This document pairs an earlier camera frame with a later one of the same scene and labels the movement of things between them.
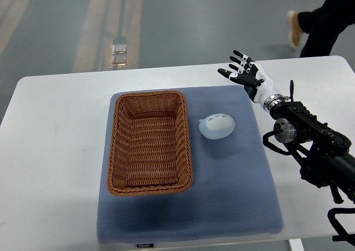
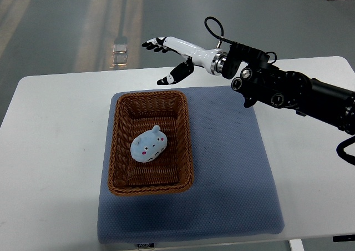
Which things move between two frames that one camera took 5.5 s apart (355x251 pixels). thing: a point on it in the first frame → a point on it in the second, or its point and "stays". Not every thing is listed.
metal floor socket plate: (118, 54) stays
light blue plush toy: (217, 126) → (148, 145)
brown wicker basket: (150, 149) stays
